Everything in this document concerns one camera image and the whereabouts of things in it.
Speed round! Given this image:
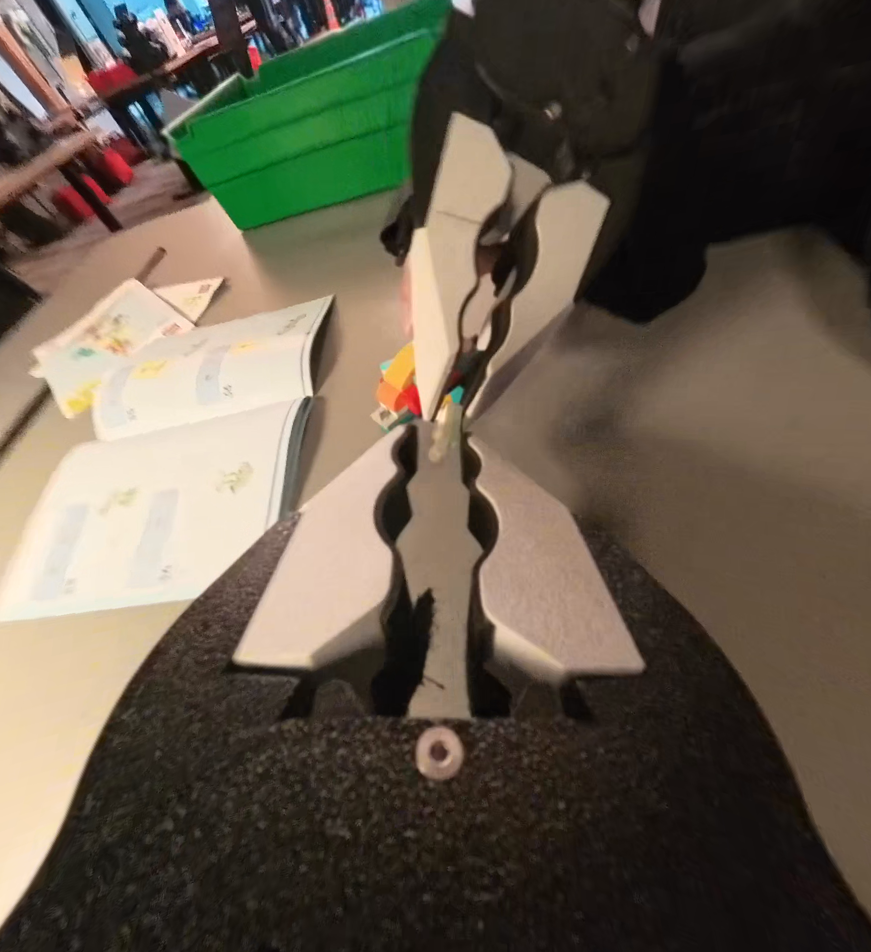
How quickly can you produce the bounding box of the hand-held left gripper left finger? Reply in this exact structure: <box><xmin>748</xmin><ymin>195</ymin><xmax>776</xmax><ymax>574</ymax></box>
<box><xmin>233</xmin><ymin>430</ymin><xmax>417</xmax><ymax>672</ymax></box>

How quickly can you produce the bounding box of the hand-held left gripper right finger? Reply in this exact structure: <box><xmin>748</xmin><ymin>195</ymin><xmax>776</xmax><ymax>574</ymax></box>
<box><xmin>464</xmin><ymin>433</ymin><xmax>646</xmax><ymax>683</ymax></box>

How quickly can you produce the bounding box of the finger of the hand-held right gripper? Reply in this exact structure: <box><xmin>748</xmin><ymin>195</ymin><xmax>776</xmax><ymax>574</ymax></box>
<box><xmin>409</xmin><ymin>114</ymin><xmax>516</xmax><ymax>423</ymax></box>
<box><xmin>471</xmin><ymin>155</ymin><xmax>612</xmax><ymax>417</ymax></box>

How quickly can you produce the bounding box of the colourful lego model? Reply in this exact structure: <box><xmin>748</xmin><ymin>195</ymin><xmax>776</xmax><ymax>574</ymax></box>
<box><xmin>370</xmin><ymin>341</ymin><xmax>477</xmax><ymax>464</ymax></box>

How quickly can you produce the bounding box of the green plastic bin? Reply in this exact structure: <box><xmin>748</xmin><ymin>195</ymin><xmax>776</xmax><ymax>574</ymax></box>
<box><xmin>162</xmin><ymin>0</ymin><xmax>453</xmax><ymax>233</ymax></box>

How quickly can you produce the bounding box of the open instruction booklet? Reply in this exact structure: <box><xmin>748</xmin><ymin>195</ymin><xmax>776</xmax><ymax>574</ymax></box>
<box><xmin>0</xmin><ymin>294</ymin><xmax>337</xmax><ymax>624</ymax></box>

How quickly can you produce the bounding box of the dark cloth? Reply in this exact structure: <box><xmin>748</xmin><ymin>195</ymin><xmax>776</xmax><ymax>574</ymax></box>
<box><xmin>658</xmin><ymin>0</ymin><xmax>871</xmax><ymax>352</ymax></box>

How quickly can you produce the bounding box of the small paper leaflet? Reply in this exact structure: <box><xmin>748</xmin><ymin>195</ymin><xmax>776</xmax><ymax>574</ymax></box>
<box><xmin>154</xmin><ymin>276</ymin><xmax>226</xmax><ymax>324</ymax></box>

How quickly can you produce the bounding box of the closed instruction booklet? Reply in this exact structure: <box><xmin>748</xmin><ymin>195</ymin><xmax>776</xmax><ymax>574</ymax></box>
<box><xmin>28</xmin><ymin>277</ymin><xmax>197</xmax><ymax>419</ymax></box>

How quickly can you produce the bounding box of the wooden table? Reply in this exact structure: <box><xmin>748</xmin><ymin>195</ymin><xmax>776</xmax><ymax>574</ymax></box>
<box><xmin>87</xmin><ymin>18</ymin><xmax>259</xmax><ymax>153</ymax></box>
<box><xmin>0</xmin><ymin>125</ymin><xmax>125</xmax><ymax>235</ymax></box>

